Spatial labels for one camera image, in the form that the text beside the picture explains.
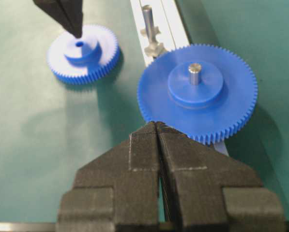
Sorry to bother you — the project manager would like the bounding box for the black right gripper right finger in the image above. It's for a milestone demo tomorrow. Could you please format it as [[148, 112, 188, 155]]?
[[156, 122, 286, 232]]

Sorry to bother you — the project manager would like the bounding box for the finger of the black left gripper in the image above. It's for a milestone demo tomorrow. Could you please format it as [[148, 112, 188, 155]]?
[[54, 0, 83, 38], [33, 0, 69, 30]]

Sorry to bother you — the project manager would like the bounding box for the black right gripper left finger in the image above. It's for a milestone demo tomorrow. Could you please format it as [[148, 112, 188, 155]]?
[[57, 122, 160, 232]]

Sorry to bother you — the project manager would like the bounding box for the small blue gear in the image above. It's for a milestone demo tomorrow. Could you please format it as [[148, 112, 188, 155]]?
[[47, 24, 120, 85]]

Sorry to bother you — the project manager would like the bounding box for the empty steel shaft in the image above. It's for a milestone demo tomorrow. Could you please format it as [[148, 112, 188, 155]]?
[[142, 5, 157, 43]]

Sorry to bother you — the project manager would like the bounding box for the large blue gear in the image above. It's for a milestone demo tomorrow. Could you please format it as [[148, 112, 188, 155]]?
[[137, 44, 258, 145]]

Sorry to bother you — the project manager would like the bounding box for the steel shaft in large gear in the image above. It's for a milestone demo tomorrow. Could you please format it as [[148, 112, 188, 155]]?
[[188, 63, 202, 85]]

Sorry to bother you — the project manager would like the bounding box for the silver shaft mounting bracket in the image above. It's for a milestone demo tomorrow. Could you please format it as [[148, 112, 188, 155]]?
[[140, 26, 167, 58]]

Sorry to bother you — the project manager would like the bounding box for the silver aluminium extrusion rail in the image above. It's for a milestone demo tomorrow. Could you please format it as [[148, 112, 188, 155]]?
[[130, 0, 230, 157]]

